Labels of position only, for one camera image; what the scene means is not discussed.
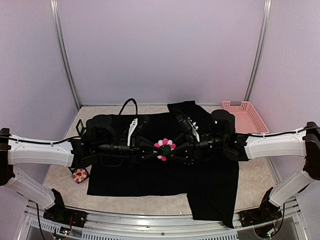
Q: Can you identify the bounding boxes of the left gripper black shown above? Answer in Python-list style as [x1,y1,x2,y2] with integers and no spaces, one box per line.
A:
[94,136,164,168]

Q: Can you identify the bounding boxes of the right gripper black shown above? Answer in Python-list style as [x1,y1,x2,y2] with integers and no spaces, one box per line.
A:
[163,132,227,164]

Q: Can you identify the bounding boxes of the flower brooch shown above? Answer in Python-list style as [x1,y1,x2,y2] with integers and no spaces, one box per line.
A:
[154,138,176,162]
[72,168,88,183]

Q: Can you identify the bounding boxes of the black t-shirt blue logo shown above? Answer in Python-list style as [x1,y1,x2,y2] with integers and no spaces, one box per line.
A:
[87,100,239,229]

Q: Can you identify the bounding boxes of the pink plastic basket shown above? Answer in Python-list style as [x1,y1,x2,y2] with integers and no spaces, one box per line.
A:
[221,101,269,134]

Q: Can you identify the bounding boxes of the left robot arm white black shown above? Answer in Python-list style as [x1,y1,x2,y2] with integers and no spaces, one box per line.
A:
[0,114,164,228]

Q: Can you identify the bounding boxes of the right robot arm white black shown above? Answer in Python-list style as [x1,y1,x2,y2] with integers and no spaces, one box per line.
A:
[169,109,320,227]

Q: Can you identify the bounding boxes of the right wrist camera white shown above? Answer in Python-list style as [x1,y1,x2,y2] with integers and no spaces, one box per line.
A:
[172,108,200,143]

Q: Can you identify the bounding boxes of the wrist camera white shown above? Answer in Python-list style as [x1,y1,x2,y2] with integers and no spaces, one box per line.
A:
[127,115,149,147]
[172,108,200,143]

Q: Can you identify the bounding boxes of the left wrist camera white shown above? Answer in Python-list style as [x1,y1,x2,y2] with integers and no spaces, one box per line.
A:
[127,115,149,147]

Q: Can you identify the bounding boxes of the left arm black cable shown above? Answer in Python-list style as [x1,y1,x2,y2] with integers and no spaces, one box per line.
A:
[0,97,140,146]

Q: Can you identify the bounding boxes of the front aluminium rail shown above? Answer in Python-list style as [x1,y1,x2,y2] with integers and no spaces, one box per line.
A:
[14,197,307,240]

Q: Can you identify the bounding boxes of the right aluminium frame post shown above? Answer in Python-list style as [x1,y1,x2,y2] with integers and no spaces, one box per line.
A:
[242,0,272,102]

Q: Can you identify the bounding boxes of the aluminium frame post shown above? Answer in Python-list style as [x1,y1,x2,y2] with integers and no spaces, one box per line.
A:
[50,0,82,111]
[242,0,272,102]

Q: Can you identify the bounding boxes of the left aluminium frame post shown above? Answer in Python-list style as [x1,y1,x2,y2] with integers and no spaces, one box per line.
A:
[50,0,82,111]

